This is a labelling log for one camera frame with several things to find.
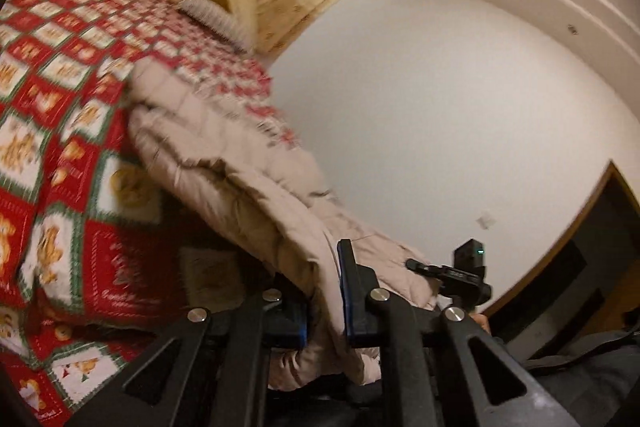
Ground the wooden door frame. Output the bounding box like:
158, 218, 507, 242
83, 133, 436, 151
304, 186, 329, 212
484, 159, 640, 358

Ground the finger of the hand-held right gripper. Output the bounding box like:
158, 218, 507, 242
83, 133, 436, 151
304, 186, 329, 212
405, 258, 443, 279

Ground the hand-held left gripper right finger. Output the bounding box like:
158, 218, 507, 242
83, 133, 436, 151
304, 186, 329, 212
337, 239, 581, 427

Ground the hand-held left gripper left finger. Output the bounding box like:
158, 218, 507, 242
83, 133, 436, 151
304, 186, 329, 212
65, 289, 312, 427

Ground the red checkered printed blanket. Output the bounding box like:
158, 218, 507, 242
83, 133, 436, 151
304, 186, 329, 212
0, 0, 297, 427

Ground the beige quilted puffer jacket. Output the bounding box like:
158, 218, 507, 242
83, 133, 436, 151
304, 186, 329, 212
127, 57, 442, 392

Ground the person's grey clothing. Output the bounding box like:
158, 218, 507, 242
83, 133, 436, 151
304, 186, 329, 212
520, 324, 640, 427

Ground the striped pillow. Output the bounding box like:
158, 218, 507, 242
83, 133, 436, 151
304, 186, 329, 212
177, 0, 253, 52

